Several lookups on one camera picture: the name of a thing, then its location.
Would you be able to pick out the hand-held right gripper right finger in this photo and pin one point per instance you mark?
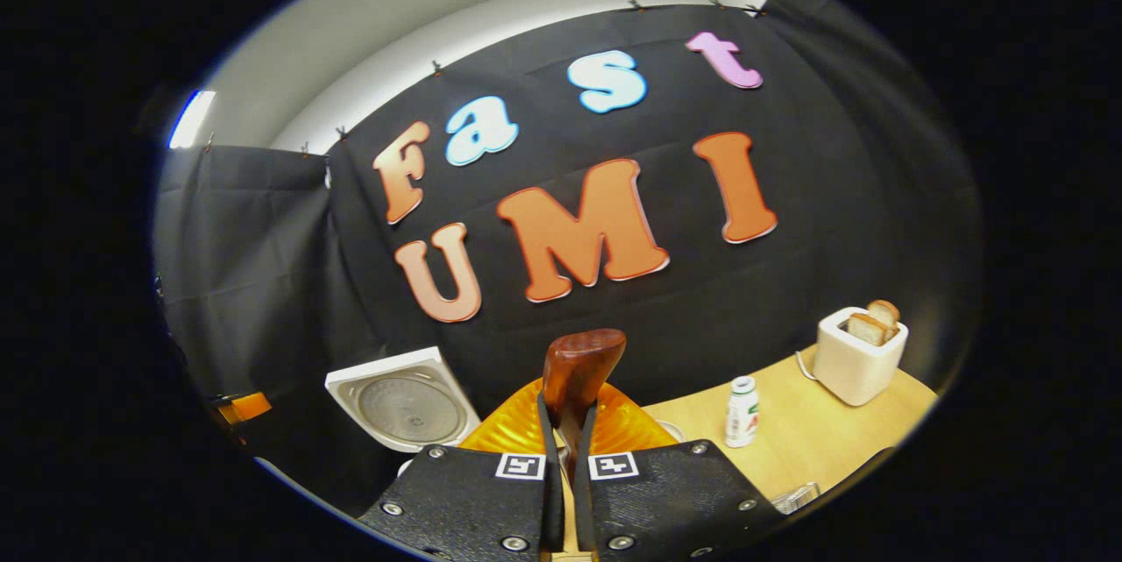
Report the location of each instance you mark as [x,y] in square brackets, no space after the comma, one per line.
[666,501]

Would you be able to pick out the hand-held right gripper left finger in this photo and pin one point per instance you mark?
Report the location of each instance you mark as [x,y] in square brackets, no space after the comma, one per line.
[491,501]

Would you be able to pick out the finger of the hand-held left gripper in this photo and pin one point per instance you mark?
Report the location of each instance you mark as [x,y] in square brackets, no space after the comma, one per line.
[247,407]

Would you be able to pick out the white rice cooker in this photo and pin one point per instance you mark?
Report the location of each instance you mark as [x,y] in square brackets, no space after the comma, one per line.
[408,409]

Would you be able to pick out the brown wooden spoon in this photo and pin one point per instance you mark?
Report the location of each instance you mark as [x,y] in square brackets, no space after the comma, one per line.
[578,369]

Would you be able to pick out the white drink bottle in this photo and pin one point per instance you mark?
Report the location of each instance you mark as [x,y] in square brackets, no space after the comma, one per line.
[742,417]

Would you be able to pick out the white toaster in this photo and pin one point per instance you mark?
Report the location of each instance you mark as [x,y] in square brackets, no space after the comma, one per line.
[855,369]

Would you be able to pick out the toasted bread slice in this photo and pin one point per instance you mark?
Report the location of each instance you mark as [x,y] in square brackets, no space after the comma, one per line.
[885,312]
[866,330]

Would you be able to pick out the black backdrop cloth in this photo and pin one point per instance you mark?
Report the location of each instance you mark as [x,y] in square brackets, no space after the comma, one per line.
[789,238]

